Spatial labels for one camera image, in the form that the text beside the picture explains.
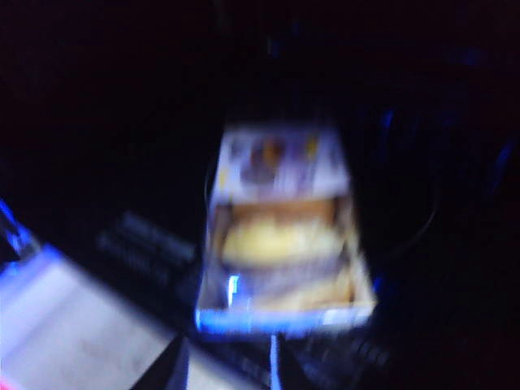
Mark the black Midea microwave oven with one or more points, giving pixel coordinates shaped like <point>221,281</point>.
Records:
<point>122,122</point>

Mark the white table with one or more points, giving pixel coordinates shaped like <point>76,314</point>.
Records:
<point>81,325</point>

